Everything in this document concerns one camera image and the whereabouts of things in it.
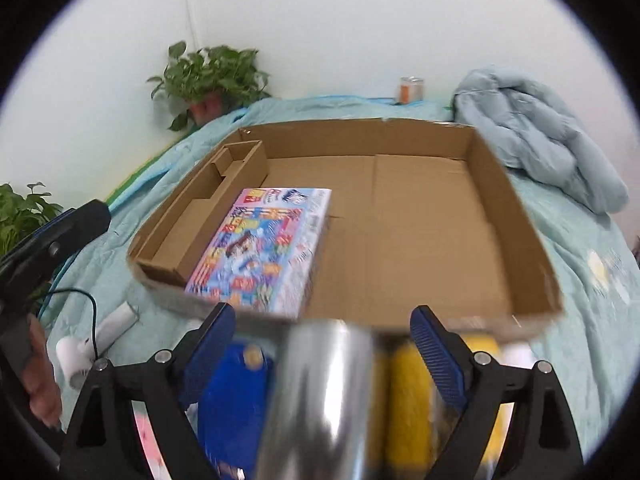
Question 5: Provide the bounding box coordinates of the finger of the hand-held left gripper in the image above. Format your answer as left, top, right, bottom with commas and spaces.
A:
29, 199, 112, 262

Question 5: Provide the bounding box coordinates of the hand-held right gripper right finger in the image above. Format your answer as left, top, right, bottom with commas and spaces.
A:
410, 304, 584, 480

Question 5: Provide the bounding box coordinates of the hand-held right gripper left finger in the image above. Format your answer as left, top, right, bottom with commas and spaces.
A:
59, 301, 237, 480

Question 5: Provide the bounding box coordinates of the clear jar with yellow label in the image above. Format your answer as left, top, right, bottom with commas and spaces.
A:
375, 334, 502, 480

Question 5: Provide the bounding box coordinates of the blue stapler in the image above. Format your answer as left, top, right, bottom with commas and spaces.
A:
196, 341, 277, 477

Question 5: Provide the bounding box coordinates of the white plastic bottle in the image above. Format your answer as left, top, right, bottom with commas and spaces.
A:
55, 302, 140, 391

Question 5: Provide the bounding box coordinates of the brown cardboard box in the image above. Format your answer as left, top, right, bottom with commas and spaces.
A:
127, 117, 564, 342

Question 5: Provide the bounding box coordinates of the silver metal can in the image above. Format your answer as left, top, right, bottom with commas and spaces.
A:
255, 317, 377, 480

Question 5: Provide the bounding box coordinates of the person's left hand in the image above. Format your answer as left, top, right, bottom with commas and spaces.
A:
24, 314, 64, 429

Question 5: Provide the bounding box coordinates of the green leafy plant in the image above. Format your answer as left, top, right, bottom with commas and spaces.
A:
0, 182, 66, 257

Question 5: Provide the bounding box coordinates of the colourful printed toy box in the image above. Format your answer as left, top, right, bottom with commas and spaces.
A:
185, 187, 333, 321

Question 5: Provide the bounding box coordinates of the potted green plant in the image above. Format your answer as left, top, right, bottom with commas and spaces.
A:
146, 41, 274, 132

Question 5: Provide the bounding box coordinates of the light blue padded quilt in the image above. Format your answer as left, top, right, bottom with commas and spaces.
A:
452, 65, 630, 215

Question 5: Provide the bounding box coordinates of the small orange jar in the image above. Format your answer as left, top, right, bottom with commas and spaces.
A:
397, 76, 426, 106

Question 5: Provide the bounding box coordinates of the black cable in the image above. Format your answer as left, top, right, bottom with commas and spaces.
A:
30, 287, 99, 366

